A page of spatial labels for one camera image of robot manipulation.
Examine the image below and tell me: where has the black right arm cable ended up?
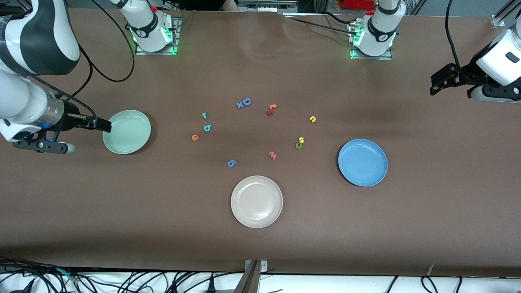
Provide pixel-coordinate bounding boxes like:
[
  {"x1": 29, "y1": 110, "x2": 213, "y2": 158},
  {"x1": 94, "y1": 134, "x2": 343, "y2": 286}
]
[{"x1": 53, "y1": 0, "x2": 136, "y2": 120}]

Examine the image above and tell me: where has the mint green plate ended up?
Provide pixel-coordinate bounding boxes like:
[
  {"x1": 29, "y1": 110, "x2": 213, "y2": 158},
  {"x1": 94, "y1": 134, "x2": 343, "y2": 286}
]
[{"x1": 103, "y1": 110, "x2": 151, "y2": 155}]

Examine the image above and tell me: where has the black looped cable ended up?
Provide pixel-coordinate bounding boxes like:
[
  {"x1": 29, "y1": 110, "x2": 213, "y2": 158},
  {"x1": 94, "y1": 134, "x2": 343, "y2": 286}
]
[{"x1": 420, "y1": 276, "x2": 440, "y2": 293}]

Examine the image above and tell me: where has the teal cable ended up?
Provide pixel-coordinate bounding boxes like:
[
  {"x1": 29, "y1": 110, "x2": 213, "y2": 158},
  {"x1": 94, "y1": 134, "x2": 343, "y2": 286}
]
[{"x1": 55, "y1": 268, "x2": 80, "y2": 284}]

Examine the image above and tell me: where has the black cable on table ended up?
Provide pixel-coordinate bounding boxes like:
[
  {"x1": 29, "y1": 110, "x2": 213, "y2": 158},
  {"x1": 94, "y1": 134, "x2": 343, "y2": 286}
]
[{"x1": 283, "y1": 12, "x2": 361, "y2": 35}]

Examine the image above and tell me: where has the beige plate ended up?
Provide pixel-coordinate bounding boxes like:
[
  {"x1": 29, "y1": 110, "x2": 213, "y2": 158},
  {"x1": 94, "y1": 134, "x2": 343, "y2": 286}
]
[{"x1": 230, "y1": 175, "x2": 283, "y2": 229}]

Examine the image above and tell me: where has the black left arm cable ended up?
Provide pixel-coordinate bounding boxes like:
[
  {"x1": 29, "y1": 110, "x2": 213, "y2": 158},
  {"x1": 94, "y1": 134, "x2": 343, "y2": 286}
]
[{"x1": 445, "y1": 0, "x2": 462, "y2": 70}]

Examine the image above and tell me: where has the aluminium profile rail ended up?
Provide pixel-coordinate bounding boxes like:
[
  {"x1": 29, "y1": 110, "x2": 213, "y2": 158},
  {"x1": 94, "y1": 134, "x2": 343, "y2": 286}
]
[{"x1": 490, "y1": 0, "x2": 521, "y2": 27}]

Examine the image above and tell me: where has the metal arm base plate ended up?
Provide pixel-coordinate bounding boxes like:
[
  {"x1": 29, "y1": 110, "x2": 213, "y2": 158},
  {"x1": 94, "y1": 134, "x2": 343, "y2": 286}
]
[
  {"x1": 135, "y1": 16, "x2": 182, "y2": 56},
  {"x1": 347, "y1": 20, "x2": 393, "y2": 61}
]

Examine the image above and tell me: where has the blue plate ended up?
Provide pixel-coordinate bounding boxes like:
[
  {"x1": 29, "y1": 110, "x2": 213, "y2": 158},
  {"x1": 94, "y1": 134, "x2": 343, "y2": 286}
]
[{"x1": 338, "y1": 139, "x2": 388, "y2": 187}]

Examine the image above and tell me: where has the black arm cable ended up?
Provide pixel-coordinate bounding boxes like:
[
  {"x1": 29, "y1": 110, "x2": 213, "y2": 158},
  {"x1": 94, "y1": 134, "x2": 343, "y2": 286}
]
[
  {"x1": 53, "y1": 0, "x2": 136, "y2": 120},
  {"x1": 445, "y1": 0, "x2": 462, "y2": 70}
]

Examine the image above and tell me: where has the red box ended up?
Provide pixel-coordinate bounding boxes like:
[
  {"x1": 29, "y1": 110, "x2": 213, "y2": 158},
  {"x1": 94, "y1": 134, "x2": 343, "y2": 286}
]
[{"x1": 342, "y1": 0, "x2": 376, "y2": 11}]

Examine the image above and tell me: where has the grey metal bar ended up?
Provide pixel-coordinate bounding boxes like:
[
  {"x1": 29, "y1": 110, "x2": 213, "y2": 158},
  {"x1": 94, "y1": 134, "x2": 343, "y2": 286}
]
[{"x1": 234, "y1": 260, "x2": 261, "y2": 293}]

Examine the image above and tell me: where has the brown table cover sheet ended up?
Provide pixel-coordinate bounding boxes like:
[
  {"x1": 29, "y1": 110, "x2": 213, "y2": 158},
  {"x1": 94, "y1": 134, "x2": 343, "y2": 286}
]
[{"x1": 0, "y1": 9, "x2": 521, "y2": 278}]

